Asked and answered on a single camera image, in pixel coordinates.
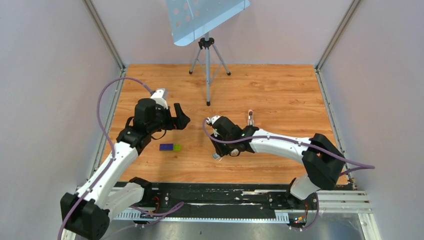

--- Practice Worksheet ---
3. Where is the pink staple remover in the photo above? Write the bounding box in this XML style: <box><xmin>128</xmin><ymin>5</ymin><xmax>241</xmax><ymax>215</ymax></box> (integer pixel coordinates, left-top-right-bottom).
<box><xmin>247</xmin><ymin>109</ymin><xmax>255</xmax><ymax>126</ymax></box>

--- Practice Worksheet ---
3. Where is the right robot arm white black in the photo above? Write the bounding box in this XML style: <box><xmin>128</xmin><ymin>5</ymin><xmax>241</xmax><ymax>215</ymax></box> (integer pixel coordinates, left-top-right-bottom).
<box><xmin>203</xmin><ymin>115</ymin><xmax>344</xmax><ymax>209</ymax></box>

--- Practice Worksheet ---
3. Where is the white slotted cable duct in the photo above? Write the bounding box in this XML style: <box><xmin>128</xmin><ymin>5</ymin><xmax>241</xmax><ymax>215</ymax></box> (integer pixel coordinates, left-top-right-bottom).
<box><xmin>113</xmin><ymin>209</ymin><xmax>290</xmax><ymax>224</ymax></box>

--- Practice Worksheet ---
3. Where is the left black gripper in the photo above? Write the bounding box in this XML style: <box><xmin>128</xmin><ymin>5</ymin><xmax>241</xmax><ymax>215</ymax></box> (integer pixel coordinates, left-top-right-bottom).
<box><xmin>148</xmin><ymin>103</ymin><xmax>190</xmax><ymax>134</ymax></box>

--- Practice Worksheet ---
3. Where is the grey tripod stand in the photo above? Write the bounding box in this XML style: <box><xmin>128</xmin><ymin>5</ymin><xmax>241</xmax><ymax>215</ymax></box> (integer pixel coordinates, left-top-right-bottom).
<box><xmin>188</xmin><ymin>32</ymin><xmax>232</xmax><ymax>107</ymax></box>

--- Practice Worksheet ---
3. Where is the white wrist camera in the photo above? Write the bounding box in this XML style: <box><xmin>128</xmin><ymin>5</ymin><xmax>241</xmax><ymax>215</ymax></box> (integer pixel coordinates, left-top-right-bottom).
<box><xmin>150</xmin><ymin>88</ymin><xmax>169</xmax><ymax>109</ymax></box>
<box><xmin>205</xmin><ymin>115</ymin><xmax>221</xmax><ymax>137</ymax></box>

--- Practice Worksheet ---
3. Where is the purple green toy brick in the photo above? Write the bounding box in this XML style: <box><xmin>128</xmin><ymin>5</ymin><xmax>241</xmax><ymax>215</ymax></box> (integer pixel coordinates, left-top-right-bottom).
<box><xmin>159</xmin><ymin>143</ymin><xmax>182</xmax><ymax>152</ymax></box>

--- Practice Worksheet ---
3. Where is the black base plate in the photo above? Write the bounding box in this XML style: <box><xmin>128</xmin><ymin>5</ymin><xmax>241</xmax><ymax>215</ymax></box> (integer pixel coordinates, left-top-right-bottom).
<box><xmin>126</xmin><ymin>182</ymin><xmax>319</xmax><ymax>223</ymax></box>

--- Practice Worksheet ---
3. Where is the light blue perforated board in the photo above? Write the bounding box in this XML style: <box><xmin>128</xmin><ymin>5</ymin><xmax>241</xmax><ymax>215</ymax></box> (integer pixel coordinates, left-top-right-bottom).
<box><xmin>165</xmin><ymin>0</ymin><xmax>251</xmax><ymax>47</ymax></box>

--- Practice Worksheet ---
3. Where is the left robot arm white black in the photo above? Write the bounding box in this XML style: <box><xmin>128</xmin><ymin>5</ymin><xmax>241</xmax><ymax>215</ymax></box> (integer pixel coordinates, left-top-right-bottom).
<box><xmin>58</xmin><ymin>98</ymin><xmax>191</xmax><ymax>240</ymax></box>

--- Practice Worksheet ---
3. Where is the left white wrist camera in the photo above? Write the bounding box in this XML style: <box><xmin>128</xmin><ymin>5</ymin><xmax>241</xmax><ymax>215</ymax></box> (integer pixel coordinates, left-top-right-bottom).
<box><xmin>150</xmin><ymin>88</ymin><xmax>169</xmax><ymax>109</ymax></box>

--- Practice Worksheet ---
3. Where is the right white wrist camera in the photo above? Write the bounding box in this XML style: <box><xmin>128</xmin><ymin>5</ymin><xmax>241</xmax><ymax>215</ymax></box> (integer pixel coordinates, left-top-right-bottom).
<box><xmin>205</xmin><ymin>115</ymin><xmax>221</xmax><ymax>137</ymax></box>

